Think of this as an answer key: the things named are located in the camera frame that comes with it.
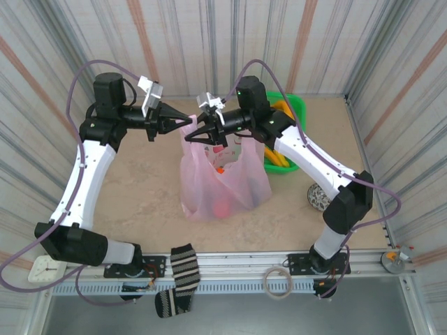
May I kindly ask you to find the pink plastic bag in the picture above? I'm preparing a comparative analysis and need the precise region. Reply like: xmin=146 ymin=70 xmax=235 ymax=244
xmin=179 ymin=114 xmax=272 ymax=221

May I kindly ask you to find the dark purple fake fruit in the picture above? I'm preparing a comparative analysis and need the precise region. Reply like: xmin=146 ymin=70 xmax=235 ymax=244
xmin=246 ymin=176 xmax=263 ymax=207

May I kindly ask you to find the red fake dragon fruit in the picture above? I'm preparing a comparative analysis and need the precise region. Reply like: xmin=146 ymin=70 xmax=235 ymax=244
xmin=210 ymin=199 xmax=232 ymax=219

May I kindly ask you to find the green plastic basket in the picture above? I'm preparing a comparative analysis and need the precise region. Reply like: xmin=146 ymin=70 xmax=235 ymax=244
xmin=263 ymin=91 xmax=308 ymax=175

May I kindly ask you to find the patterned round ball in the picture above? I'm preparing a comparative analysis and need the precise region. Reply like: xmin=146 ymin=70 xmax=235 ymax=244
xmin=307 ymin=183 xmax=332 ymax=212

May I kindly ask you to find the black striped sock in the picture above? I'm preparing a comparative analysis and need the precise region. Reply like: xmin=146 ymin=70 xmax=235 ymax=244
xmin=154 ymin=244 xmax=202 ymax=319

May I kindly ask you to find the black controller board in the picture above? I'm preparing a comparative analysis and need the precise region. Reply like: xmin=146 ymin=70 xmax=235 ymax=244
xmin=119 ymin=283 xmax=156 ymax=302
xmin=312 ymin=278 xmax=338 ymax=299

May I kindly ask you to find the white square clock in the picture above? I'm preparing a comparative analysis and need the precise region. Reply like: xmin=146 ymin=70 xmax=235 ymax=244
xmin=27 ymin=255 xmax=67 ymax=284

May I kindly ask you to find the grey round spool orange part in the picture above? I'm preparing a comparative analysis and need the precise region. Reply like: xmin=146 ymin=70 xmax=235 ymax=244
xmin=380 ymin=245 xmax=416 ymax=276

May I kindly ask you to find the aluminium mounting rail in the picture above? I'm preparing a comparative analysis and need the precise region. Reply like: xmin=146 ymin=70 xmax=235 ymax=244
xmin=139 ymin=250 xmax=416 ymax=280

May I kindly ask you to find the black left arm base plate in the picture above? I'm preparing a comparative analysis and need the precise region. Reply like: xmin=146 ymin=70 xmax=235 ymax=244
xmin=103 ymin=255 xmax=167 ymax=279

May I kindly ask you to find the beige tape roll ring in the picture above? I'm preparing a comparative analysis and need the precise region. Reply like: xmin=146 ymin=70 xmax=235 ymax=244
xmin=263 ymin=267 xmax=293 ymax=300

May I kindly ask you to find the perforated metal cable tray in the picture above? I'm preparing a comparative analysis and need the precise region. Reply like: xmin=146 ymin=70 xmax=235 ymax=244
xmin=51 ymin=278 xmax=317 ymax=297

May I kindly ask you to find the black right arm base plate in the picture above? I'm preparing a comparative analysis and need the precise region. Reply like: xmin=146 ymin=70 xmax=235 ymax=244
xmin=286 ymin=253 xmax=351 ymax=277

